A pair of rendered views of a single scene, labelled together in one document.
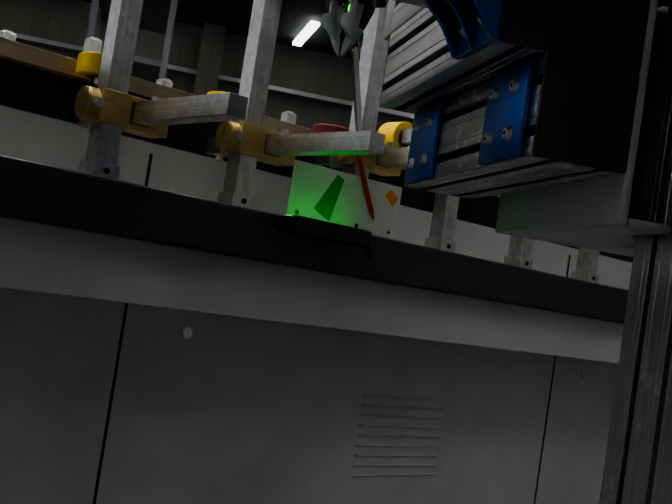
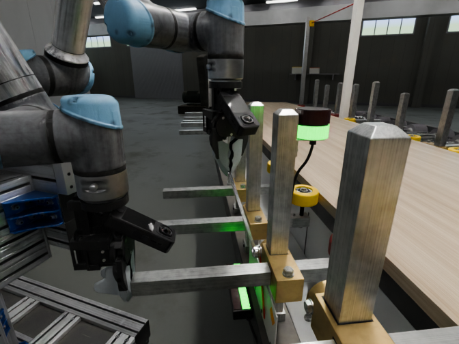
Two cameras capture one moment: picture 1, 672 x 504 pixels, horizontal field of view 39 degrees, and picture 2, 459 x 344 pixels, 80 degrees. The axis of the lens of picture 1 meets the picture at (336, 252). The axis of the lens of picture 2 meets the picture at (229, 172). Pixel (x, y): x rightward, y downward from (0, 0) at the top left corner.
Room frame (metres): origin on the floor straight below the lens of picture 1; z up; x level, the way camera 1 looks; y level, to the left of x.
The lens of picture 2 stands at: (1.93, -0.46, 1.20)
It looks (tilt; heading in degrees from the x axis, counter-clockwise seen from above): 19 degrees down; 124
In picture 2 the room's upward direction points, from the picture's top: straight up
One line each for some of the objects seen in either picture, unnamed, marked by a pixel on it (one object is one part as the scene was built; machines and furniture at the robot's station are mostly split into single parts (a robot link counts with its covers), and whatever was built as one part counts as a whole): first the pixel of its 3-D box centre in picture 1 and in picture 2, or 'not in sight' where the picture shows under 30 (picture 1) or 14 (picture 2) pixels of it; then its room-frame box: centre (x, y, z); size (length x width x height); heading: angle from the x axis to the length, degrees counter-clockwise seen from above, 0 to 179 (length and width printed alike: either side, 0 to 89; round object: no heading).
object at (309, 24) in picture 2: not in sight; (305, 70); (0.77, 2.85, 1.25); 0.09 x 0.08 x 1.10; 130
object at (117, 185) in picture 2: not in sight; (102, 183); (1.54, -0.24, 1.04); 0.08 x 0.08 x 0.05
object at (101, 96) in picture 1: (122, 112); (240, 188); (1.43, 0.35, 0.81); 0.14 x 0.06 x 0.05; 130
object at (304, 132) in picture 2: not in sight; (311, 130); (1.78, 0.02, 1.11); 0.06 x 0.06 x 0.02
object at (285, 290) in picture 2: (366, 155); (280, 266); (1.76, -0.03, 0.84); 0.14 x 0.06 x 0.05; 130
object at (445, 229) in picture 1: (455, 140); (340, 339); (1.91, -0.20, 0.93); 0.04 x 0.04 x 0.48; 40
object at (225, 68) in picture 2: not in sight; (224, 71); (1.58, 0.04, 1.21); 0.08 x 0.08 x 0.05
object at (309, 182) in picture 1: (347, 201); (259, 287); (1.71, -0.01, 0.75); 0.26 x 0.01 x 0.10; 130
